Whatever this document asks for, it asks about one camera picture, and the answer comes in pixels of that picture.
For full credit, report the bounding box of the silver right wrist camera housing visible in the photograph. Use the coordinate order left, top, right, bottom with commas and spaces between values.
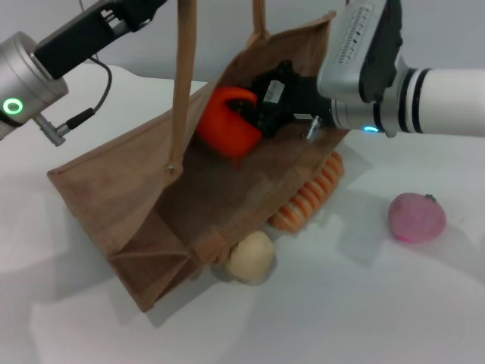
316, 0, 408, 105

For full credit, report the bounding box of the orange toy fruit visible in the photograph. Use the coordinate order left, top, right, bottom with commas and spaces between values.
196, 86, 264, 170

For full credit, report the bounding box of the beige round toy fruit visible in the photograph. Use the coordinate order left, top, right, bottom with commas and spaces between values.
226, 230, 275, 286

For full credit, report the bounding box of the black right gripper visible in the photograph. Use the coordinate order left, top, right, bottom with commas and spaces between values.
226, 60, 334, 140

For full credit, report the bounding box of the dark left wrist cable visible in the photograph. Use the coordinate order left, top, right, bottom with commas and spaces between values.
33, 55, 113, 148

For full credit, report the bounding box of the brown jute handbag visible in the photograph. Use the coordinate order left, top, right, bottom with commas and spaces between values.
47, 0, 352, 314

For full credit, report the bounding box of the orange striped toy bread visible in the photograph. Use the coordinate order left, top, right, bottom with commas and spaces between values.
271, 151, 345, 232

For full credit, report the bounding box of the silver right wrist plug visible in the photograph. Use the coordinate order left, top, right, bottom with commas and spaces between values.
305, 115, 323, 142

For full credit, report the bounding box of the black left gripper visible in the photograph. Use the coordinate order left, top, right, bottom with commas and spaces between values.
33, 0, 168, 80

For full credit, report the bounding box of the pink toy peach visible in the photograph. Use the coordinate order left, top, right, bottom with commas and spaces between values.
387, 192, 447, 243

